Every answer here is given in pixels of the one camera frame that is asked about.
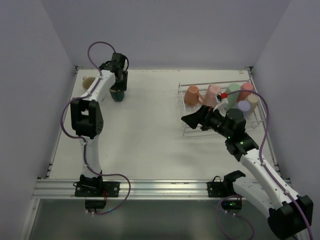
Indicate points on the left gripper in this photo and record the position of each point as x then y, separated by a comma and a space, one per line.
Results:
120, 83

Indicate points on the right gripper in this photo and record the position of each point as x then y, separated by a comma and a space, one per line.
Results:
204, 118

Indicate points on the dark green mug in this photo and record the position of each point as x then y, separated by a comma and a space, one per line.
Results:
117, 95

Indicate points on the orange mug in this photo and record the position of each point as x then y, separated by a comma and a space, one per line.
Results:
193, 97

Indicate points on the pink mug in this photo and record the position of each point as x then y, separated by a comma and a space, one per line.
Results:
210, 96

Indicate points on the cream and mint floral mug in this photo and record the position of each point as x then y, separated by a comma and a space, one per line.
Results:
87, 82

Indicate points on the lavender cup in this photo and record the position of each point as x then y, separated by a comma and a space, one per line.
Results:
244, 106

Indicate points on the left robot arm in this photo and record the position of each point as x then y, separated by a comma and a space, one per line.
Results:
87, 119

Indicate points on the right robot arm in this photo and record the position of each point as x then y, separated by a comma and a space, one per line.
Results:
287, 212

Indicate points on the light green cup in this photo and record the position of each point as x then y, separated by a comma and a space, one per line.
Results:
232, 94

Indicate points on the coral pink cup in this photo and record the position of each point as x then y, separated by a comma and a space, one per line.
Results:
246, 90

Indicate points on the beige cup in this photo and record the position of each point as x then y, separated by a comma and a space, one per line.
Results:
253, 100

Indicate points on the right black control box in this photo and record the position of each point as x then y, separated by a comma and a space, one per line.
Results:
232, 205

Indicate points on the black control box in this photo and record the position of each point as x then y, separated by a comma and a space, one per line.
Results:
232, 205
94, 205

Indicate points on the left black control box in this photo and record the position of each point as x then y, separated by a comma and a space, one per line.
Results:
94, 205

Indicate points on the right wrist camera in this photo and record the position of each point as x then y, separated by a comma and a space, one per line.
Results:
221, 100

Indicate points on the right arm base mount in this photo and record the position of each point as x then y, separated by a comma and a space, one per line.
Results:
221, 187

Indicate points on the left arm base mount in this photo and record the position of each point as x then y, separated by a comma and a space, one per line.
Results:
97, 188

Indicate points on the aluminium mounting rail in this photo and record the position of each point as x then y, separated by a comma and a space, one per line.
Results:
64, 189

